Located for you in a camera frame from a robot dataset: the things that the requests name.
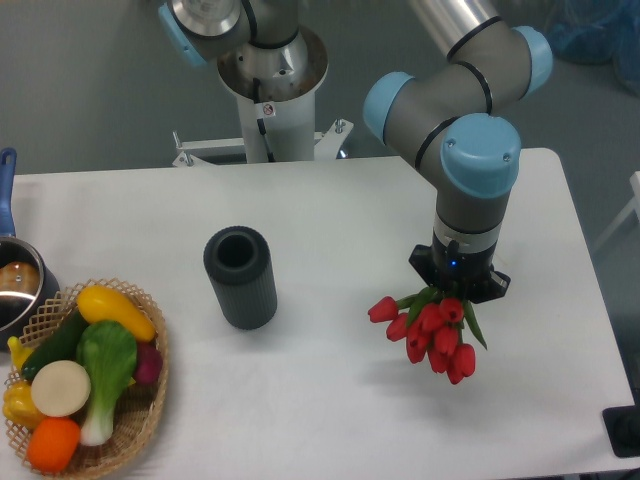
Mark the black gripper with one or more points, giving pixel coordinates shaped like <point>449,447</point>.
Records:
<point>470,276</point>

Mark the red tulip bouquet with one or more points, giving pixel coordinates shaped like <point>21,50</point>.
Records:
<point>432,323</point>

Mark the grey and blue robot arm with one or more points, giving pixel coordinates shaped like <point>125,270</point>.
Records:
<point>445,127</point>

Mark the dark grey ribbed vase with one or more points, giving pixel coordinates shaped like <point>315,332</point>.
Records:
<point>238,263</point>

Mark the black device at table edge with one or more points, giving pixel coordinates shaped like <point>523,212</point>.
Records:
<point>622,426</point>

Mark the blue plastic bag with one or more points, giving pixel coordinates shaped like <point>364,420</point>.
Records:
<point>597,32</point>

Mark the purple radish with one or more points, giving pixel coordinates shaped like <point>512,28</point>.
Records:
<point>149,364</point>

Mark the woven wicker basket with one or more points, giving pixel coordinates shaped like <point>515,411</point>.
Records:
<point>137,412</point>

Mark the green bok choy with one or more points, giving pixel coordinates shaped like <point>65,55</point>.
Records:
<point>108,353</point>

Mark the yellow squash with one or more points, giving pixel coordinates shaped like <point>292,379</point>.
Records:
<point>97,303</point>

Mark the green cucumber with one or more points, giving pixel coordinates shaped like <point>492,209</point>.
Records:
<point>60,345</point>

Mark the cream round disc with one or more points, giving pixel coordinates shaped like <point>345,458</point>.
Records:
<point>60,388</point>

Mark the orange fruit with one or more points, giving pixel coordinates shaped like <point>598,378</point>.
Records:
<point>53,444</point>

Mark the yellow banana tip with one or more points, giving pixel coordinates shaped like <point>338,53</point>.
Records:
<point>18,352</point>

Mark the yellow bell pepper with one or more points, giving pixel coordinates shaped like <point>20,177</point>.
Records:
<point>19,407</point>

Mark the white furniture frame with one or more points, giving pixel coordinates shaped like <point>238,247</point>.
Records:
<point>631,209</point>

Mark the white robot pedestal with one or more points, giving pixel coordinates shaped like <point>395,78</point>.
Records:
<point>275,91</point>

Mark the blue handled saucepan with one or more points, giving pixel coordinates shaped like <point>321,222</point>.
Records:
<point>26,281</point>

